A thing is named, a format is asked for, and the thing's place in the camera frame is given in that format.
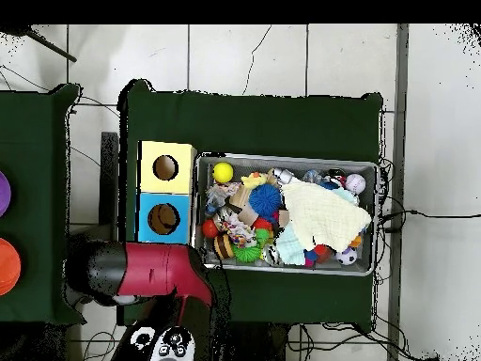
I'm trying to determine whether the orange plastic bowl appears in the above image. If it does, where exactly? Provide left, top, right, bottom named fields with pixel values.
left=0, top=237, right=23, bottom=297

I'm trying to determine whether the shallow clear mesh bin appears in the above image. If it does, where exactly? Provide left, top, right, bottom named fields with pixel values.
left=190, top=151, right=380, bottom=277

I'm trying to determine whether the wooden three-hole sorting box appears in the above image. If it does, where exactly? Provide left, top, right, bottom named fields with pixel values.
left=132, top=140, right=198, bottom=246

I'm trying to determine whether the yellow duck plush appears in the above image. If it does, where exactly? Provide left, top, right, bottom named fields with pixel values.
left=240, top=171, right=269, bottom=190

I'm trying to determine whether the blue spiky ball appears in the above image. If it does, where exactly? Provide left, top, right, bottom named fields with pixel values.
left=248, top=182, right=283, bottom=220

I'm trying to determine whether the yellow ball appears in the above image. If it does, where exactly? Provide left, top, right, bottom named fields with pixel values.
left=212, top=162, right=235, bottom=184

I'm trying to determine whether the red-orange ball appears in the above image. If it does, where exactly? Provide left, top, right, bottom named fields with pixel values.
left=201, top=219, right=221, bottom=241

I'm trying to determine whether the silver plastic toy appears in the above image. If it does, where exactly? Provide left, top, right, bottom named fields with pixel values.
left=272, top=167, right=296, bottom=184

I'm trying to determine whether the brown striped burger toy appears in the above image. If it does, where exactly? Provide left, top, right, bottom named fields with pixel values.
left=212, top=232, right=235, bottom=260

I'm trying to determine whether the dark green tablecloth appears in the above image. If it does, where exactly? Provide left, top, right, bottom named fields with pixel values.
left=116, top=77, right=384, bottom=332
left=0, top=83, right=87, bottom=326

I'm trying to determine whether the white baseball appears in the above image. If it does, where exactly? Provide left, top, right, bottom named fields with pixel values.
left=344, top=173, right=367, bottom=196

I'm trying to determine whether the small soccer ball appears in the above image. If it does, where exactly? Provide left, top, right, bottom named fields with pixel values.
left=334, top=246, right=358, bottom=267

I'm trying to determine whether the purple round disc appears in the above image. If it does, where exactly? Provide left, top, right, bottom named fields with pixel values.
left=0, top=170, right=12, bottom=218

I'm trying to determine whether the black tripod leg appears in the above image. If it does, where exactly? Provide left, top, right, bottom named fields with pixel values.
left=0, top=24, right=78, bottom=63

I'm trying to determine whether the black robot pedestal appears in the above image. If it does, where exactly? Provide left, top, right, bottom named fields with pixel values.
left=225, top=321, right=290, bottom=361

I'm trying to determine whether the black power cable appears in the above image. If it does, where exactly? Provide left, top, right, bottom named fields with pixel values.
left=379, top=209, right=481, bottom=223

